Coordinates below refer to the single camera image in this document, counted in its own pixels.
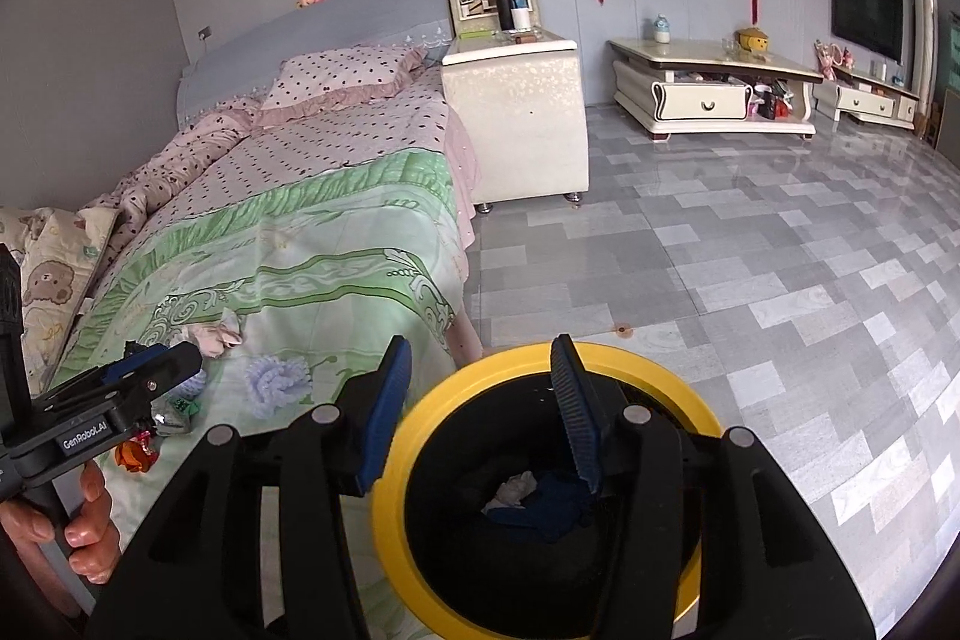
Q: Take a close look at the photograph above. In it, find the pink polka dot quilt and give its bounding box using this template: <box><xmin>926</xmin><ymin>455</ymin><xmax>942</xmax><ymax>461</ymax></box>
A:
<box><xmin>82</xmin><ymin>107</ymin><xmax>263</xmax><ymax>259</ymax></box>

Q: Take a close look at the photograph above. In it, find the green floral bed sheet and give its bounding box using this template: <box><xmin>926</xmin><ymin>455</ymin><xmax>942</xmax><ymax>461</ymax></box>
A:
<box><xmin>45</xmin><ymin>149</ymin><xmax>481</xmax><ymax>640</ymax></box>

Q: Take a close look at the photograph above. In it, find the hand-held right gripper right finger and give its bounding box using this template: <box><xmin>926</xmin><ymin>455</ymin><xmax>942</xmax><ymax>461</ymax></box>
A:
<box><xmin>550</xmin><ymin>334</ymin><xmax>878</xmax><ymax>640</ymax></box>

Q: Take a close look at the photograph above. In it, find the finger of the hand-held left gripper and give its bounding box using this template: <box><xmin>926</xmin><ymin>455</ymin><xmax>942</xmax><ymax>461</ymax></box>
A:
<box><xmin>103</xmin><ymin>340</ymin><xmax>172</xmax><ymax>380</ymax></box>
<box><xmin>30</xmin><ymin>344</ymin><xmax>205</xmax><ymax>431</ymax></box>

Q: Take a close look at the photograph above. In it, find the person's left hand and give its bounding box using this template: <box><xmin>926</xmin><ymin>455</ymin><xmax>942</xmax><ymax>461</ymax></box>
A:
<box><xmin>0</xmin><ymin>460</ymin><xmax>125</xmax><ymax>575</ymax></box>

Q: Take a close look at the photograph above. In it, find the grey bed headboard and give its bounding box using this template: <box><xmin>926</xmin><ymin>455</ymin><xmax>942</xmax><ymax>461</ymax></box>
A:
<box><xmin>176</xmin><ymin>0</ymin><xmax>451</xmax><ymax>124</ymax></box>

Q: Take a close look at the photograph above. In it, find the cream bedside cabinet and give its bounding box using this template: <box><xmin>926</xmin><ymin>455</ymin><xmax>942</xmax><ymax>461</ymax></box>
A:
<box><xmin>440</xmin><ymin>29</ymin><xmax>590</xmax><ymax>212</ymax></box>

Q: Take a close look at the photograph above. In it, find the white standing air conditioner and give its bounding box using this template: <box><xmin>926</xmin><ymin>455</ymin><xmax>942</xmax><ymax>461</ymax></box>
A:
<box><xmin>911</xmin><ymin>0</ymin><xmax>942</xmax><ymax>94</ymax></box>

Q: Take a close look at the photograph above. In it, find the cream television stand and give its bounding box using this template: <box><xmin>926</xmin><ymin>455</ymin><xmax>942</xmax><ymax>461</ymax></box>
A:
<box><xmin>814</xmin><ymin>62</ymin><xmax>922</xmax><ymax>131</ymax></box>

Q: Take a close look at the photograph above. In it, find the pink polka dot pillow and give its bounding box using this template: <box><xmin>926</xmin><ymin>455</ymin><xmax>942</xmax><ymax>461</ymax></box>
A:
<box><xmin>259</xmin><ymin>44</ymin><xmax>428</xmax><ymax>112</ymax></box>

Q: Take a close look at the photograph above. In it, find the lilac knitted cloth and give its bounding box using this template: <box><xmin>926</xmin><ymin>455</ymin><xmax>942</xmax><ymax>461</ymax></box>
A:
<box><xmin>246</xmin><ymin>355</ymin><xmax>312</xmax><ymax>420</ymax></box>

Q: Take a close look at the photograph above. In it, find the green wrapper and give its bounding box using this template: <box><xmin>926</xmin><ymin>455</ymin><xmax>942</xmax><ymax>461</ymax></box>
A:
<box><xmin>154</xmin><ymin>396</ymin><xmax>200</xmax><ymax>435</ymax></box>

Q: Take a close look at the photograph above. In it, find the pink polka dot bed sheet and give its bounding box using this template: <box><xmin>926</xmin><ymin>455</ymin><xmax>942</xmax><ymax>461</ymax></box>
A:
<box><xmin>112</xmin><ymin>62</ymin><xmax>481</xmax><ymax>236</ymax></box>

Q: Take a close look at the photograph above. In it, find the bear print quilt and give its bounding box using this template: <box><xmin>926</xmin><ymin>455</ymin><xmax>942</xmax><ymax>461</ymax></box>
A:
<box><xmin>0</xmin><ymin>205</ymin><xmax>121</xmax><ymax>378</ymax></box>

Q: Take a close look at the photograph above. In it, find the yellow rimmed black bin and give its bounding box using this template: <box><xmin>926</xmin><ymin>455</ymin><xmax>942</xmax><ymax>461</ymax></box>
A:
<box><xmin>371</xmin><ymin>342</ymin><xmax>725</xmax><ymax>640</ymax></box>

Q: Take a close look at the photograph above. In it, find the orange wrapper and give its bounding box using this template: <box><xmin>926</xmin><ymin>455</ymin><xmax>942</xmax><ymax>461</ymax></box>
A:
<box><xmin>114</xmin><ymin>434</ymin><xmax>160</xmax><ymax>476</ymax></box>

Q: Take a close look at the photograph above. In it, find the black wall television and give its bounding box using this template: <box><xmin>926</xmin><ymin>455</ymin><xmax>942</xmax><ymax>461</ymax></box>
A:
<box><xmin>830</xmin><ymin>0</ymin><xmax>905</xmax><ymax>64</ymax></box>

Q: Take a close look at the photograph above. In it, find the cream coffee table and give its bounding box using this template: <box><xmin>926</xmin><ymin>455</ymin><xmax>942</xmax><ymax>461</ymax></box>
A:
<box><xmin>607</xmin><ymin>36</ymin><xmax>824</xmax><ymax>142</ymax></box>

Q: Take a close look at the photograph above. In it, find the crumpled white tissue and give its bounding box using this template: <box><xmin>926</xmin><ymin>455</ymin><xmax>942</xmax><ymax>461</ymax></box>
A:
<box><xmin>481</xmin><ymin>471</ymin><xmax>537</xmax><ymax>513</ymax></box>

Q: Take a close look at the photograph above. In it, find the white cloth bundle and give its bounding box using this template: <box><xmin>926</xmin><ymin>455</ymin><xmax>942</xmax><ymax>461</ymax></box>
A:
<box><xmin>184</xmin><ymin>317</ymin><xmax>245</xmax><ymax>360</ymax></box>

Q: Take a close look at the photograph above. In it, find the dark blue cloth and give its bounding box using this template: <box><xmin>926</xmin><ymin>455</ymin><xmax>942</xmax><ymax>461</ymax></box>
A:
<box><xmin>487</xmin><ymin>471</ymin><xmax>601</xmax><ymax>542</ymax></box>

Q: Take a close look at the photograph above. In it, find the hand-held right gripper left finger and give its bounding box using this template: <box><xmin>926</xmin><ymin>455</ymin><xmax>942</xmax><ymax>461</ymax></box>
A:
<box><xmin>86</xmin><ymin>335</ymin><xmax>413</xmax><ymax>640</ymax></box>

